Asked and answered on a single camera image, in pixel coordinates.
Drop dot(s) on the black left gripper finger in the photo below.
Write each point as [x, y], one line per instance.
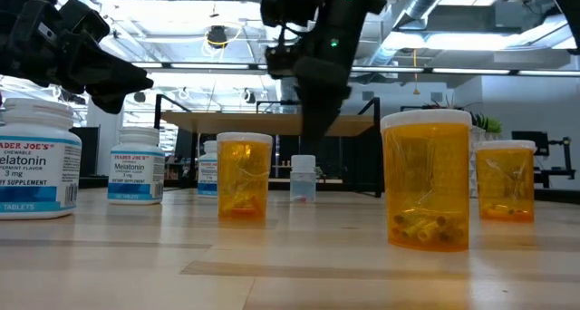
[117, 99]
[106, 72]

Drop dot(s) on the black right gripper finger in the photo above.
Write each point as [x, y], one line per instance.
[315, 131]

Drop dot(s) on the clear plastic bottle white cap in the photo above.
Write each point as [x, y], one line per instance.
[303, 178]

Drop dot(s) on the white melatonin supplement bottle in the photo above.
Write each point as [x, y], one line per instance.
[36, 165]
[136, 169]
[207, 169]

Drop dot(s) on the amber pill bottle white cap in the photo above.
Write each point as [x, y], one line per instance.
[506, 183]
[244, 178]
[426, 183]

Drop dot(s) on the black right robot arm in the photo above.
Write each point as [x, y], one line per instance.
[358, 11]

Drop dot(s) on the black partition panel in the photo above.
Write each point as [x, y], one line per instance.
[88, 151]

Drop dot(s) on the succulent in patterned white pot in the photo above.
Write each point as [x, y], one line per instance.
[487, 124]

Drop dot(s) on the black computer monitor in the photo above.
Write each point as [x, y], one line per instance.
[543, 142]

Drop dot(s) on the black background desk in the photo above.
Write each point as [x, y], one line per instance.
[555, 174]

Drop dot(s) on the corrugated silver ventilation duct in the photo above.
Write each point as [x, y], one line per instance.
[287, 97]

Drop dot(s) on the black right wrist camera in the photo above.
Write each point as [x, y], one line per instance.
[281, 63]

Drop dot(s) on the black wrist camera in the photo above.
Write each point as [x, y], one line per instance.
[281, 63]
[84, 22]

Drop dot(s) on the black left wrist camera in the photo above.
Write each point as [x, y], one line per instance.
[84, 22]

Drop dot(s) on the wooden shelf black metal frame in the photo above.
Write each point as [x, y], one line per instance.
[254, 123]

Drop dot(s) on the black rail with light strips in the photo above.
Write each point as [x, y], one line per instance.
[208, 66]

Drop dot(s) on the smooth silver ventilation duct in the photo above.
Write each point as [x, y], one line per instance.
[423, 2]

